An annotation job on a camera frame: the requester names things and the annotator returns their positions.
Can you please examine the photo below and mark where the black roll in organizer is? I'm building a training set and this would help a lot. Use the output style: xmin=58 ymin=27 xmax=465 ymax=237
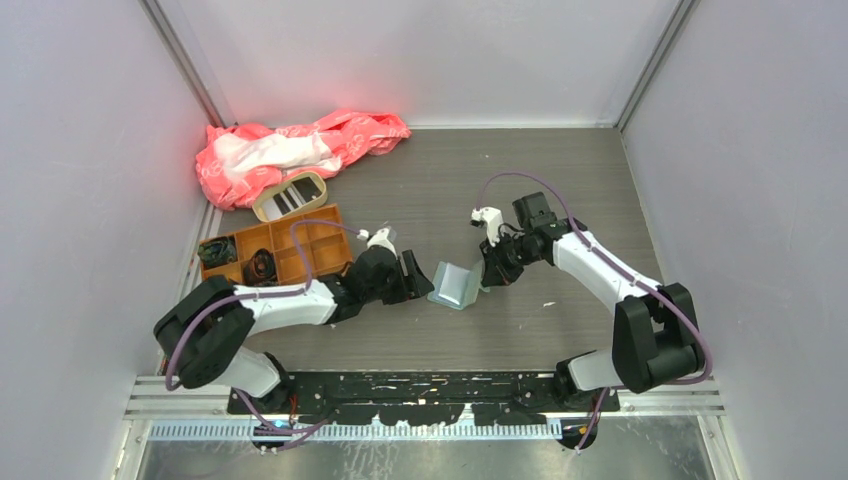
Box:
xmin=242 ymin=248 xmax=278 ymax=287

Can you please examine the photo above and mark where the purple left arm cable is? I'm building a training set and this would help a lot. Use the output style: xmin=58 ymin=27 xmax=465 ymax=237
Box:
xmin=163 ymin=219 xmax=372 ymax=452

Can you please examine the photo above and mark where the pink and white plastic bag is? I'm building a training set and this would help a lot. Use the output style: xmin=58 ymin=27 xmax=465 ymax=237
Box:
xmin=195 ymin=109 xmax=412 ymax=210

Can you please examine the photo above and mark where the green leather card holder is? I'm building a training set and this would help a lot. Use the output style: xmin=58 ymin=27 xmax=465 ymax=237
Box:
xmin=427 ymin=260 xmax=490 ymax=310

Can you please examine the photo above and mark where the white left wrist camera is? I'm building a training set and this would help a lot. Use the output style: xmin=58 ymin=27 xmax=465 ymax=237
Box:
xmin=356 ymin=226 xmax=398 ymax=260

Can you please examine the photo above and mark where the beige oval card tray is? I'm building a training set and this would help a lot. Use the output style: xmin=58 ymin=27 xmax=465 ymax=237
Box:
xmin=252 ymin=172 xmax=328 ymax=223

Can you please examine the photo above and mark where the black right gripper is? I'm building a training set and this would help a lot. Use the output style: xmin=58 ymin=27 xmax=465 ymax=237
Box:
xmin=480 ymin=230 xmax=542 ymax=287

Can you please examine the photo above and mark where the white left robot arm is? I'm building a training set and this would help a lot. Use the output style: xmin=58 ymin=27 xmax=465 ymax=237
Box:
xmin=153 ymin=246 xmax=434 ymax=413

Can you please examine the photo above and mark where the dark bundle in organizer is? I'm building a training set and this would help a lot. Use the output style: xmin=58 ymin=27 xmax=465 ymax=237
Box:
xmin=196 ymin=236 xmax=238 ymax=269

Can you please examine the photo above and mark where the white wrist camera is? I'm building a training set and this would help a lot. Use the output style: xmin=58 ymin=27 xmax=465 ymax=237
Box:
xmin=470 ymin=206 xmax=503 ymax=247
xmin=356 ymin=226 xmax=398 ymax=260

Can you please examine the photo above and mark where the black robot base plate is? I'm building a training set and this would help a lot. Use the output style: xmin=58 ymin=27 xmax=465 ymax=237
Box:
xmin=215 ymin=371 xmax=619 ymax=427

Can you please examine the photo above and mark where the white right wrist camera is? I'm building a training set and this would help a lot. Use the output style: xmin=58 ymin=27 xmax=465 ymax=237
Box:
xmin=470 ymin=206 xmax=503 ymax=247

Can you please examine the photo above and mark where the orange compartment organizer box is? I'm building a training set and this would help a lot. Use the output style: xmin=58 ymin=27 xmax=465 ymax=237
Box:
xmin=201 ymin=204 xmax=353 ymax=285

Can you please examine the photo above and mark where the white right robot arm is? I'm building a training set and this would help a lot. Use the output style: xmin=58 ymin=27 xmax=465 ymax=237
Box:
xmin=470 ymin=192 xmax=712 ymax=411

